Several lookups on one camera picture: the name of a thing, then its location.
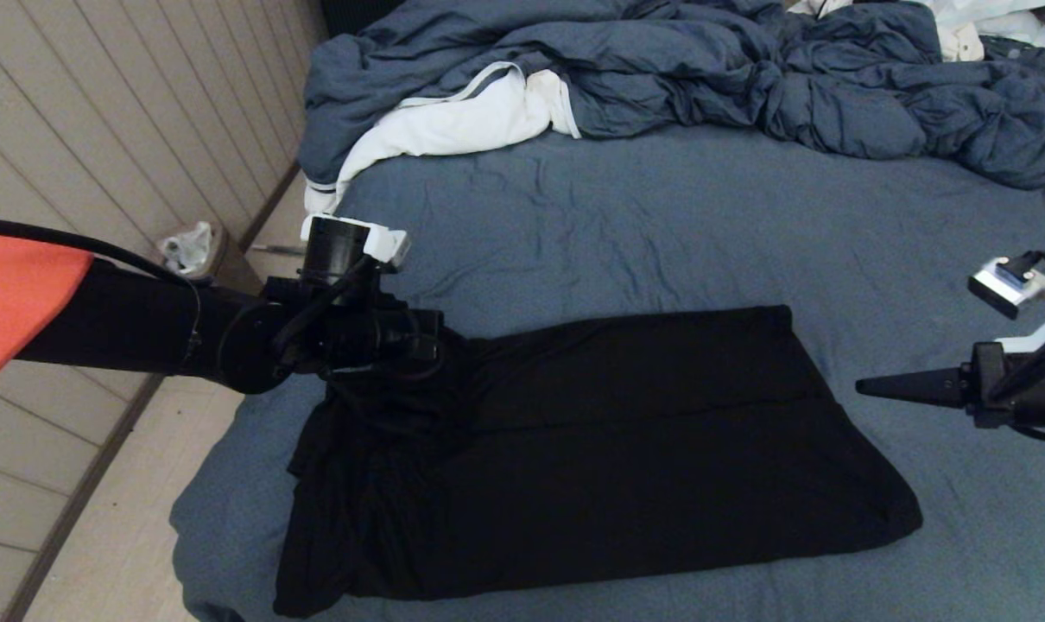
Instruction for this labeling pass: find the brown trash bin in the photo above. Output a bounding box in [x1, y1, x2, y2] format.
[160, 223, 264, 296]

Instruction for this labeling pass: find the white pillow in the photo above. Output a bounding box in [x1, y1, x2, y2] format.
[915, 0, 1045, 50]

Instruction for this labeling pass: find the blue bed sheet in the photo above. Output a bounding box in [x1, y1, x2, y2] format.
[170, 121, 1045, 622]

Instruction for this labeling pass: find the white garment with grey stripe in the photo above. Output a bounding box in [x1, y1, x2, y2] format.
[304, 62, 582, 217]

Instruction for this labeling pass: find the crumpled blue duvet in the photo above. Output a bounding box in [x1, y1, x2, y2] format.
[298, 0, 1045, 193]

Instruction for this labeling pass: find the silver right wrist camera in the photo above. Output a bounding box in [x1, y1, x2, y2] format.
[969, 257, 1045, 353]

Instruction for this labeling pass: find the black moon print t-shirt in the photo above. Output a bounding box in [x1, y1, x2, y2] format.
[274, 304, 923, 619]

